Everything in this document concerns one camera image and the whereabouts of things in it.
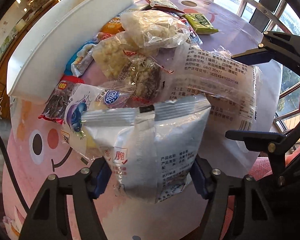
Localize small orange candy packet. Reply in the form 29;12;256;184
97;32;113;42

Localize blueberry cake white packet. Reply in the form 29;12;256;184
61;81;136;161

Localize clear bag pale puffed snack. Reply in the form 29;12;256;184
121;10;190;49

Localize large clear printed snack bag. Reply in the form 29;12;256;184
160;43;261;134

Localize beige red barcode packet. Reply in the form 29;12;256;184
145;0;184;14

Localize black cable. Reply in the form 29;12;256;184
0;122;30;214

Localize clear bag popcorn chunks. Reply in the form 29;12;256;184
92;31;140;80

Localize orange white oats bar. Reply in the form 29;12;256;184
101;16;125;35

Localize green snack packet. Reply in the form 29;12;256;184
183;13;218;35

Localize white plastic storage bin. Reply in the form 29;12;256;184
6;0;133;104

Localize blue white snack packet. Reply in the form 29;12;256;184
64;40;98;77

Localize clear bag dark nut snack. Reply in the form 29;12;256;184
118;54;173;105

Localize wooden desk with drawers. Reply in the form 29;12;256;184
0;0;59;120

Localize red packet dark raisins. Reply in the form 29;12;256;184
38;75;85;125

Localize silver white snack bag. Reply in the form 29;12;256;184
82;95;211;204

